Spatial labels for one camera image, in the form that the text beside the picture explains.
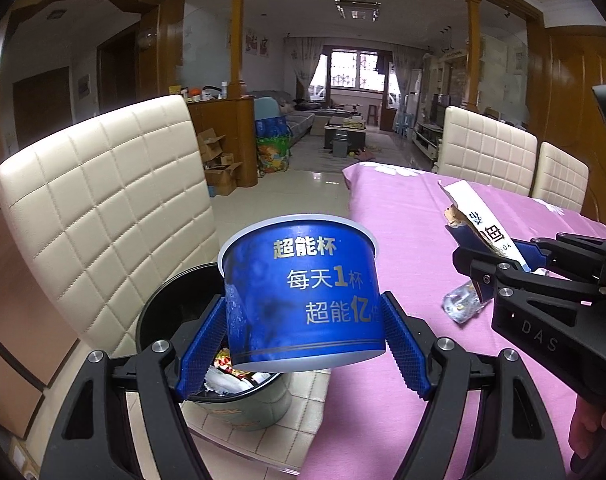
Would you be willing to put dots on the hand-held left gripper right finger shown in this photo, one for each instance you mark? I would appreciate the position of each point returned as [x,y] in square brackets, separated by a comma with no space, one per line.
[403,355]

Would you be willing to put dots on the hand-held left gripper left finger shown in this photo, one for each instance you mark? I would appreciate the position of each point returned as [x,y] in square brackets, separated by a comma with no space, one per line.
[203,350]

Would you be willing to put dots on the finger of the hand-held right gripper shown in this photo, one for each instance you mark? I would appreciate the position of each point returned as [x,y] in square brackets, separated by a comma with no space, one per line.
[483,262]
[568,257]

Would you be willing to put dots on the red gold foil wrapper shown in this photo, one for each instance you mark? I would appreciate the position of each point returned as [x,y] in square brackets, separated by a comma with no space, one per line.
[230,365]

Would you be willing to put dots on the white snack wrapper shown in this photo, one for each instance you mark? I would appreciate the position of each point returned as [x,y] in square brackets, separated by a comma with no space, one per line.
[483,220]

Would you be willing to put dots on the white tissue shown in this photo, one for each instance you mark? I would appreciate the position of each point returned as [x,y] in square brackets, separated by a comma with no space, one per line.
[233,385]

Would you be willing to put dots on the clear crinkled plastic wrapper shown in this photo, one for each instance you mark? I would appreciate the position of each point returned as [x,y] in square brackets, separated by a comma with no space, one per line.
[460,305]

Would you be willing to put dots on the black round trash bin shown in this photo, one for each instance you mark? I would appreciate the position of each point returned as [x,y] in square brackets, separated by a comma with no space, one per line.
[163,310]

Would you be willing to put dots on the blue paper cup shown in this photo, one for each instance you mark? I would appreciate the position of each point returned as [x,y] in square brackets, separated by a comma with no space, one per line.
[303,290]

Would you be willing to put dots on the person's right hand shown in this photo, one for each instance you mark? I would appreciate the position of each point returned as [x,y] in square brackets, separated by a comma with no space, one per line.
[593,425]

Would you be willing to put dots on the pink floral tablecloth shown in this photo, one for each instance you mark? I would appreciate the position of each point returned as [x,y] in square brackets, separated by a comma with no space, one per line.
[413,240]

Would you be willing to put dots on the cream tufted dining chair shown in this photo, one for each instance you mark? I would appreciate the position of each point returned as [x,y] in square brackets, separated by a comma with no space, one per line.
[560,177]
[488,150]
[108,200]

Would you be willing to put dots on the wooden door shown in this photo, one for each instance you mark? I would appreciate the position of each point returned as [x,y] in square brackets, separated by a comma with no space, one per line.
[583,160]

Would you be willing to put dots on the white standing air conditioner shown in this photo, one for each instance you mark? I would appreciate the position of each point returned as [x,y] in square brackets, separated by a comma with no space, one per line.
[415,100]

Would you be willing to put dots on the pile of cardboard boxes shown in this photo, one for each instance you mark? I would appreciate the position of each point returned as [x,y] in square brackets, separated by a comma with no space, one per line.
[220,170]

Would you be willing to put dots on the wooden stool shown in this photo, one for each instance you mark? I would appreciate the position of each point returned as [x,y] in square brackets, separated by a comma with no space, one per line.
[372,116]

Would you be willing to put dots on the dark coffee table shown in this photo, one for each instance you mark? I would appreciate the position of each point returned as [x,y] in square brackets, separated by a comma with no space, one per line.
[343,135]

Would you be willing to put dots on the colourful printed bag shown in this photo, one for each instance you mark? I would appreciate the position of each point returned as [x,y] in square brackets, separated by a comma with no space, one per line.
[273,150]

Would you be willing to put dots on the wooden partition cabinet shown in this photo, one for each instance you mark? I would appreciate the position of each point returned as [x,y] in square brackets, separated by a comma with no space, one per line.
[228,130]

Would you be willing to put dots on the barred window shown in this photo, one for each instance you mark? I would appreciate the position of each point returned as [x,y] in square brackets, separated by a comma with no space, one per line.
[355,70]

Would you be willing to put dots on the grey sofa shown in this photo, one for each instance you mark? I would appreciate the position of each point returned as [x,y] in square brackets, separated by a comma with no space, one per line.
[293,120]

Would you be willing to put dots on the ceiling lamp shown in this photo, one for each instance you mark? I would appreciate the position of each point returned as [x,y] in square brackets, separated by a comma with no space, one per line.
[358,9]

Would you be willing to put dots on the red wall pictures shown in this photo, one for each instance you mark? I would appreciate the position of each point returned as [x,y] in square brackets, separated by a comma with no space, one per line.
[255,42]

